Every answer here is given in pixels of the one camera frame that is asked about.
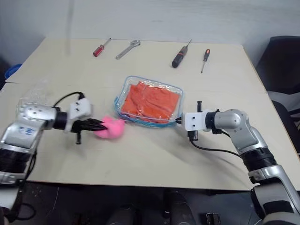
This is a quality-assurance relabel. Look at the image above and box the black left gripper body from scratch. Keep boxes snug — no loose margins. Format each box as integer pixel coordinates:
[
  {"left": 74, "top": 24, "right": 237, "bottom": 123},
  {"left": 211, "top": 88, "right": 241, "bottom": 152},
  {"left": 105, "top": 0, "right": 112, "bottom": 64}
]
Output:
[{"left": 71, "top": 119, "right": 92, "bottom": 145}]

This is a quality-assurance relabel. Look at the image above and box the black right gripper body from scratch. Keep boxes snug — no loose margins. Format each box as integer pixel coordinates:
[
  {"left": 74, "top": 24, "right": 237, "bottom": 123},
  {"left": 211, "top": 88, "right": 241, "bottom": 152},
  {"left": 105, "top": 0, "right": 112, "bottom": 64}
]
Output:
[{"left": 181, "top": 100, "right": 204, "bottom": 142}]

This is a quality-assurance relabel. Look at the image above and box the pink cloth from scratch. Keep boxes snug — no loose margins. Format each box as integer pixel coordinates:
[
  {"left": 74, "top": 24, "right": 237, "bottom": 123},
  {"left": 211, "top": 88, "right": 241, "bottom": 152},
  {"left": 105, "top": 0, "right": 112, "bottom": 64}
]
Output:
[{"left": 93, "top": 115, "right": 125, "bottom": 139}]

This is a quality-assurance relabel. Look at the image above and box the clear plastic pouch blue trim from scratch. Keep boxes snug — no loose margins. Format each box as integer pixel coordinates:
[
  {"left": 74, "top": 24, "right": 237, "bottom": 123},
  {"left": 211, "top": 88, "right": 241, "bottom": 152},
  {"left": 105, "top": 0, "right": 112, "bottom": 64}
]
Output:
[{"left": 114, "top": 75, "right": 186, "bottom": 130}]

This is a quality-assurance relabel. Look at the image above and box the orange cloth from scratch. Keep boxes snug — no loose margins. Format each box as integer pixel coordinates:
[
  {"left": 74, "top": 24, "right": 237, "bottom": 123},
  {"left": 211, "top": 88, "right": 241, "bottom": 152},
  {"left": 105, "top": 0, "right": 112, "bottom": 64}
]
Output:
[{"left": 121, "top": 80, "right": 182, "bottom": 123}]

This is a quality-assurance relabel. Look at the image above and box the crumpled clear plastic bag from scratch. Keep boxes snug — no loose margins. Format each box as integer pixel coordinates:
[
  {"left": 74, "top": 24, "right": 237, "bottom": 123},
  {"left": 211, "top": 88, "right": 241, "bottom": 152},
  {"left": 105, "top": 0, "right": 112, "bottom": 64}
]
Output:
[{"left": 17, "top": 79, "right": 57, "bottom": 111}]

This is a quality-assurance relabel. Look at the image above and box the black electric screwdriver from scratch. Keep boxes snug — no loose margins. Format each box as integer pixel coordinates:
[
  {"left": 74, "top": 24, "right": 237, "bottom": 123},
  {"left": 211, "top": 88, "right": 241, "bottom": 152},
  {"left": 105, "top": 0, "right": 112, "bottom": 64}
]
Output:
[{"left": 171, "top": 38, "right": 193, "bottom": 69}]

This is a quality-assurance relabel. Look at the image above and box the black orange slim screwdriver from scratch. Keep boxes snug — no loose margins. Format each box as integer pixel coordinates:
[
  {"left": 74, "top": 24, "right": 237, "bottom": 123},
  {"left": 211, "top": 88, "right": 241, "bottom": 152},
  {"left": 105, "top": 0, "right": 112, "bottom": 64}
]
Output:
[{"left": 200, "top": 48, "right": 210, "bottom": 74}]

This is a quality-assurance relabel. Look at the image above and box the large dark rounded shape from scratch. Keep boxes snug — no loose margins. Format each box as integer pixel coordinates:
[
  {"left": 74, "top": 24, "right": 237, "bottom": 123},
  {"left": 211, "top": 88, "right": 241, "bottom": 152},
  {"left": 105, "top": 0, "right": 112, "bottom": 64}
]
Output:
[{"left": 163, "top": 189, "right": 192, "bottom": 225}]

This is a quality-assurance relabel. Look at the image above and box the silver adjustable wrench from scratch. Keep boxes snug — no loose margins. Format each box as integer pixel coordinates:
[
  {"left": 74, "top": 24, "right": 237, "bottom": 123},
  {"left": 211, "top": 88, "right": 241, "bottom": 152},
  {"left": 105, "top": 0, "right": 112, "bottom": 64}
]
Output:
[{"left": 115, "top": 39, "right": 142, "bottom": 60}]

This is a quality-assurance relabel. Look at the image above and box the small black ribbed block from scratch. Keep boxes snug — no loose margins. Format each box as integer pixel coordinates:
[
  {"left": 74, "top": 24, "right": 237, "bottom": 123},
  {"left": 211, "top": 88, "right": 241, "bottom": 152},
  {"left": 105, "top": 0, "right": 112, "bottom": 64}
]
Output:
[{"left": 205, "top": 212, "right": 220, "bottom": 225}]

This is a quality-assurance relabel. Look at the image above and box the blue bowl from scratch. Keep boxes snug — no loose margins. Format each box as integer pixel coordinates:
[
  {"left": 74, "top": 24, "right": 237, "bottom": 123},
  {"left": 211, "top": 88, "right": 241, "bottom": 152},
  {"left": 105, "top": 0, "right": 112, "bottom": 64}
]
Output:
[{"left": 4, "top": 63, "right": 23, "bottom": 79}]

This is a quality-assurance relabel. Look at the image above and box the black office chair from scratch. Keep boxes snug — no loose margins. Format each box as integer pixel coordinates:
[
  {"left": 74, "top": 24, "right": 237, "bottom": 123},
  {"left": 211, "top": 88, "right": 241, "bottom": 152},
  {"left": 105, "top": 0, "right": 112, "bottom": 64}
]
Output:
[{"left": 255, "top": 35, "right": 300, "bottom": 160}]

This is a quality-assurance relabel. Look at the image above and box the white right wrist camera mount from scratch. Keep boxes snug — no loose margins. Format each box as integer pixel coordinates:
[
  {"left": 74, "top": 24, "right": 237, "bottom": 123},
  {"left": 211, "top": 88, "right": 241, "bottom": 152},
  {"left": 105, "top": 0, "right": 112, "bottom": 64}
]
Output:
[{"left": 184, "top": 109, "right": 211, "bottom": 132}]

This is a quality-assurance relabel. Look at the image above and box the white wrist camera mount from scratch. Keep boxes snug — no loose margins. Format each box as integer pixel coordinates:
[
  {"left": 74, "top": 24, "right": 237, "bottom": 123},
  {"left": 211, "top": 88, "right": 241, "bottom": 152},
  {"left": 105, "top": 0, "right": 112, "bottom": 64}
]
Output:
[
  {"left": 64, "top": 97, "right": 92, "bottom": 132},
  {"left": 184, "top": 109, "right": 211, "bottom": 132}
]

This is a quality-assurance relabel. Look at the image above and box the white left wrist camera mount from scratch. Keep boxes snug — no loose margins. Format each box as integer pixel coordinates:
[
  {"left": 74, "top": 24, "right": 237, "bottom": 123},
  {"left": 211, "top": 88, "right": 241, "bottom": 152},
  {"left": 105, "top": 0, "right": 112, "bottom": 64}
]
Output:
[{"left": 64, "top": 97, "right": 92, "bottom": 132}]

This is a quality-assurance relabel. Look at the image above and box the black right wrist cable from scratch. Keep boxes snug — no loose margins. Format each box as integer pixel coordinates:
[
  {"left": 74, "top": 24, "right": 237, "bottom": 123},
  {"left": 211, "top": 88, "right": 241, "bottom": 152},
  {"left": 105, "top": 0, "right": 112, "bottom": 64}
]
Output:
[{"left": 188, "top": 138, "right": 246, "bottom": 158}]

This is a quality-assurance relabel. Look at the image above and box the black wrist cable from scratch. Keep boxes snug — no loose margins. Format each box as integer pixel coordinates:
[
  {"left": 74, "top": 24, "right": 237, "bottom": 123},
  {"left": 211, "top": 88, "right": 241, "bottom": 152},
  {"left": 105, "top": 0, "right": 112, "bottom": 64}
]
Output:
[
  {"left": 53, "top": 91, "right": 86, "bottom": 109},
  {"left": 188, "top": 138, "right": 246, "bottom": 158}
]

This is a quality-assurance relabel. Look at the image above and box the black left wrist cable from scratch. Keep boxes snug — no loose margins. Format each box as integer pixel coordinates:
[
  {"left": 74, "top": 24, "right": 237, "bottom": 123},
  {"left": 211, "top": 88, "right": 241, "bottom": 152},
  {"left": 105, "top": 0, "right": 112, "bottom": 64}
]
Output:
[{"left": 53, "top": 91, "right": 86, "bottom": 109}]

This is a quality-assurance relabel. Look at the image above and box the red handled screwdriver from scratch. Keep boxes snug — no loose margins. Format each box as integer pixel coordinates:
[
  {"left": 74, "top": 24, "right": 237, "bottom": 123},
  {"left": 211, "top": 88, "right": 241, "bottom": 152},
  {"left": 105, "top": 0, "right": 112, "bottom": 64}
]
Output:
[{"left": 92, "top": 37, "right": 112, "bottom": 58}]

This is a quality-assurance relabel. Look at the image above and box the black left shoulder cable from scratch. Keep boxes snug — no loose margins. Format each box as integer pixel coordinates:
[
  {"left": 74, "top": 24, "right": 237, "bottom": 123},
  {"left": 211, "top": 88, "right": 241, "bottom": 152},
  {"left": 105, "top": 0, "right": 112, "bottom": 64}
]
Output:
[{"left": 8, "top": 150, "right": 37, "bottom": 222}]

